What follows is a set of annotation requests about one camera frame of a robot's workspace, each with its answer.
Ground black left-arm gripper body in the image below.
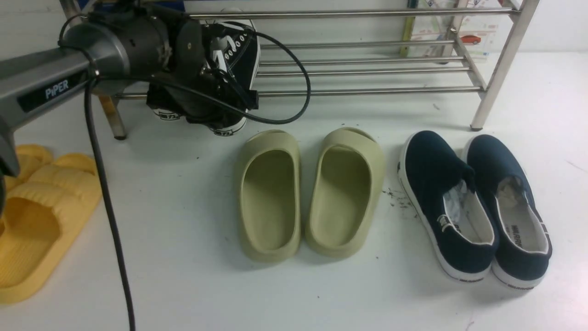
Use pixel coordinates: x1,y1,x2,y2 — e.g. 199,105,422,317
163,24,247,129

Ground black canvas sneaker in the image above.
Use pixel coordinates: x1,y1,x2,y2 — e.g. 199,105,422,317
146,83,186,121
206,19,260,113

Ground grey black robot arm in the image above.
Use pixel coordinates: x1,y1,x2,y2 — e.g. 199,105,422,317
1,0,259,177

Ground navy slip-on shoe left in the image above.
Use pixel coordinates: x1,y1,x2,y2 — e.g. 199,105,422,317
397,131,498,283

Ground navy slip-on shoe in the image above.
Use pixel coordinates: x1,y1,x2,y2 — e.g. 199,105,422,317
462,135,553,291
397,131,498,283

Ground stainless steel shoe rack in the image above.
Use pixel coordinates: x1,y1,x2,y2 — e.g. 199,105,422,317
60,0,539,140

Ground navy slip-on shoe right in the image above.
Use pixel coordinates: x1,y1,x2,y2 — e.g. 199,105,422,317
462,135,553,291

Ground olive green slipper left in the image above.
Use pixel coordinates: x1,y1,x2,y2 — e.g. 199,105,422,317
233,130,302,264

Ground olive green slipper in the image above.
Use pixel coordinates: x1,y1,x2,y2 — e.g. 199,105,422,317
305,126,386,259
233,130,302,264

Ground olive green slipper right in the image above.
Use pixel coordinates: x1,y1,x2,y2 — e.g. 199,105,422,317
305,126,386,259

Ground yellow slipper back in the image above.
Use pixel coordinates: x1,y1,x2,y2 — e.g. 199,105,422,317
4,144,53,191

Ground yellow slipper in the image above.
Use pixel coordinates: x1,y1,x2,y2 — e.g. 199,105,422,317
4,144,53,191
0,153,102,304

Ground yellow slipper front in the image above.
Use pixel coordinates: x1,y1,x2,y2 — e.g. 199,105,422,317
0,153,102,304

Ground white printed carton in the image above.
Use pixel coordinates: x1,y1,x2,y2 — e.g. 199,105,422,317
400,0,503,62

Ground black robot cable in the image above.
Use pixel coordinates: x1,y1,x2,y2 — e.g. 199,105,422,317
57,11,312,331

